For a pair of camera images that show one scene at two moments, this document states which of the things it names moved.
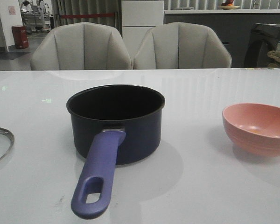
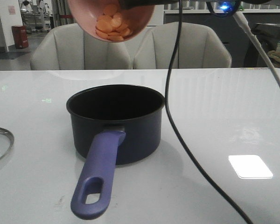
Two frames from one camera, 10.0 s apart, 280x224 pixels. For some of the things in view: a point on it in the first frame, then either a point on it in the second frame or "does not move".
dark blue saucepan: [112, 125] does not move
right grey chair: [180, 45] does not move
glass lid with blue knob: [2, 140] does not move
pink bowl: [258, 129] to [85, 13]
